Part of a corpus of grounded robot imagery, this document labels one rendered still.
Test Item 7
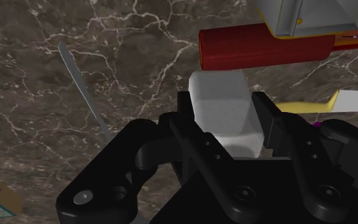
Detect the yellow and white utensil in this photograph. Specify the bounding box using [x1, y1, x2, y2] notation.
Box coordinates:
[273, 89, 358, 115]

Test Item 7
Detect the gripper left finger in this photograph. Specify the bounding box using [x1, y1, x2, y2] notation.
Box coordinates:
[55, 90, 261, 224]

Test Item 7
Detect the grey table knife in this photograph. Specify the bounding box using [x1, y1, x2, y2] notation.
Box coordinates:
[57, 41, 114, 144]

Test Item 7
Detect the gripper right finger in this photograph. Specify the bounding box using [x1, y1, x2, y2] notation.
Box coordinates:
[251, 91, 358, 224]

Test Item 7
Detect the white rounded block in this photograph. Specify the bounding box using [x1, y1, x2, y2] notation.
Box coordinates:
[188, 69, 265, 158]

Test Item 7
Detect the grey and yellow box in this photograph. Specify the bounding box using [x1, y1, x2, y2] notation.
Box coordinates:
[254, 0, 358, 41]

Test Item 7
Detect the red cylinder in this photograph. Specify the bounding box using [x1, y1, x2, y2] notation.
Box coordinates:
[198, 22, 336, 71]

